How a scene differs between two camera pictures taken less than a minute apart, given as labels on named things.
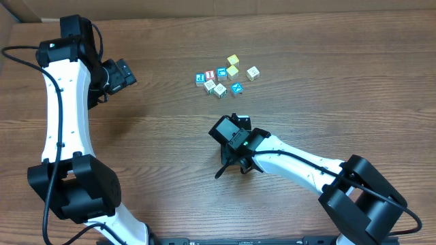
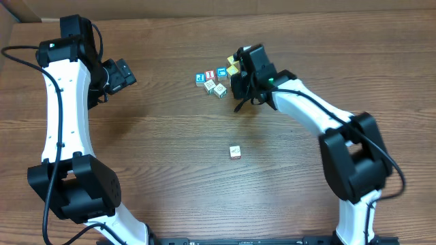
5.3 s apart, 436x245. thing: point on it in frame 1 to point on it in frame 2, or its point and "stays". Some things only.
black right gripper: [236, 117] to [239, 83]
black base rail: [237, 241] stays
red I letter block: [210, 75] stays
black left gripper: [126, 73] stays
